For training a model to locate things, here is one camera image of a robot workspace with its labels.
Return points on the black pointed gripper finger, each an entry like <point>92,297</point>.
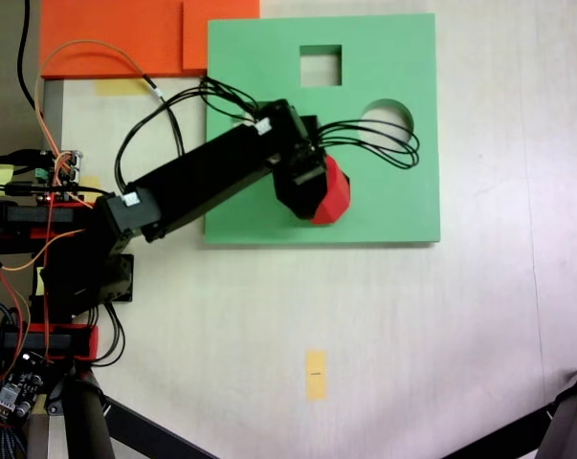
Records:
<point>302,198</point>

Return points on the black tripod leg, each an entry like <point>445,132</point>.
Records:
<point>565,421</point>
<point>144,430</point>

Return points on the small power converter board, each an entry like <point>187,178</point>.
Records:
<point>15,394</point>

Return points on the red octagonal pillar block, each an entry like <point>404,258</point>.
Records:
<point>336,191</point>

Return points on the red table clamp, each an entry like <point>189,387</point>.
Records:
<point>87,339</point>
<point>10,217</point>

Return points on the yellow tape strip with mark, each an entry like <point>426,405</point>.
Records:
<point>316,382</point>

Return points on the green shape sorting board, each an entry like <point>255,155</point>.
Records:
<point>393,210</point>

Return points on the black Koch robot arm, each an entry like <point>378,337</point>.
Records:
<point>211,167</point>

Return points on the large orange foam block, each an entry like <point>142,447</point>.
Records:
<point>111,33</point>

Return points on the yellow tape piece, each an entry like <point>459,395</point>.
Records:
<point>118,87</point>

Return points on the black tripod tube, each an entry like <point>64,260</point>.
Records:
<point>87,421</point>

